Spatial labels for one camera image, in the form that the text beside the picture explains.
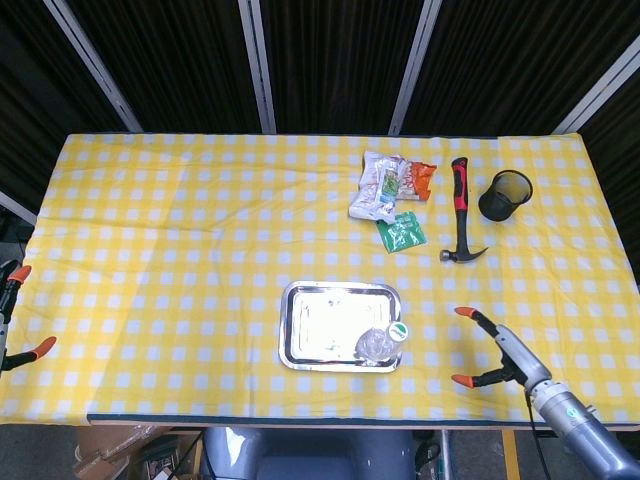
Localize stainless steel tray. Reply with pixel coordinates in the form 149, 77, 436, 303
278, 280, 404, 374

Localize white partition post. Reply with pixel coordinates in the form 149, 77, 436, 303
42, 0, 144, 134
388, 0, 440, 135
237, 0, 278, 135
0, 188, 37, 226
552, 34, 640, 135

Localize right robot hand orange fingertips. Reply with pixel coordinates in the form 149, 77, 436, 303
451, 306, 554, 390

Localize metal table leg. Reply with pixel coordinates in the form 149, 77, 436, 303
438, 429, 452, 480

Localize black mesh pen holder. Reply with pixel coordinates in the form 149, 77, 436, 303
477, 169, 534, 224

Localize orange snack bag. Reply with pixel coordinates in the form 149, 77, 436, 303
399, 160, 438, 201

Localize red black claw hammer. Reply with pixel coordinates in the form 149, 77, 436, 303
439, 156, 490, 265

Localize transparent plastic bottle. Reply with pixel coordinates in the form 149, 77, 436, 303
353, 322, 411, 367

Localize white snack bag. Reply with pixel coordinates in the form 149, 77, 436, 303
348, 150, 409, 225

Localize green tea sachet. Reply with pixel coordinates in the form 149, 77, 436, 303
375, 209, 430, 254

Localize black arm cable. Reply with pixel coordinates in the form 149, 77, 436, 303
523, 384, 546, 480

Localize yellow white checkered tablecloth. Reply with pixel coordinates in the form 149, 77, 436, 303
0, 132, 640, 426

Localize grey robot torso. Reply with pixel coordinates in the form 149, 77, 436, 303
199, 427, 416, 480

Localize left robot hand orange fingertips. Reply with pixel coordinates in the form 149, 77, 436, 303
0, 264, 58, 374

